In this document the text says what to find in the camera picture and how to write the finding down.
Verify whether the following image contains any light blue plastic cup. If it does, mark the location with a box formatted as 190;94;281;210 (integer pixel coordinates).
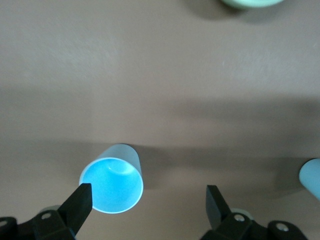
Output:
298;157;320;202
78;142;145;214

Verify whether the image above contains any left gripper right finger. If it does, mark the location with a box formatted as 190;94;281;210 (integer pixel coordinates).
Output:
199;184;308;240

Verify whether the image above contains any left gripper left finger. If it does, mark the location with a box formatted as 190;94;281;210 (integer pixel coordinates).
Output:
0;182;94;240

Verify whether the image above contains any brown table cover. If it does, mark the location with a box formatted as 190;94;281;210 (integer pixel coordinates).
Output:
0;0;320;240

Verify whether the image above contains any pale green bowl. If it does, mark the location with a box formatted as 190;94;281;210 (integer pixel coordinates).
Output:
219;0;286;11

